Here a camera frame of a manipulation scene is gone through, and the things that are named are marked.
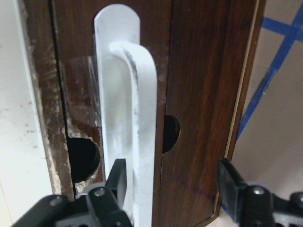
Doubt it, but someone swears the dark wooden drawer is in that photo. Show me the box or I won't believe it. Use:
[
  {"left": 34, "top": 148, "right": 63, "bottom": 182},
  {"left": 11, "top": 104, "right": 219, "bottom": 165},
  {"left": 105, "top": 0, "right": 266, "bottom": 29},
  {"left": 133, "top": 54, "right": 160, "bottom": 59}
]
[{"left": 50, "top": 0, "right": 172, "bottom": 227}]

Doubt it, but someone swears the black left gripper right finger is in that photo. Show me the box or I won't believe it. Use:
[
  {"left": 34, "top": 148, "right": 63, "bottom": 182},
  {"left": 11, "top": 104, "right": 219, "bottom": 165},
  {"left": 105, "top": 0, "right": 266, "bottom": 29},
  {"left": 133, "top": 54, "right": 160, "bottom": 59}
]
[{"left": 217, "top": 158, "right": 303, "bottom": 227}]

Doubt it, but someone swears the wooden drawer cabinet frame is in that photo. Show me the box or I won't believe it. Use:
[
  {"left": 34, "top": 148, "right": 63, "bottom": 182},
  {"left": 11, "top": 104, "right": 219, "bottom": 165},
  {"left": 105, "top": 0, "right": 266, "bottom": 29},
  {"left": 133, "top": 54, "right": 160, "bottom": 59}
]
[{"left": 18, "top": 0, "right": 265, "bottom": 227}]

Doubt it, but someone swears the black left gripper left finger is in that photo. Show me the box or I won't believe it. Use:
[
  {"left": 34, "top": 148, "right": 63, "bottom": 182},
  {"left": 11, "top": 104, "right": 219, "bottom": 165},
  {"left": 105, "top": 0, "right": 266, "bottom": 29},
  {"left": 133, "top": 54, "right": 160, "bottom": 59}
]
[{"left": 13, "top": 159, "right": 130, "bottom": 227}]

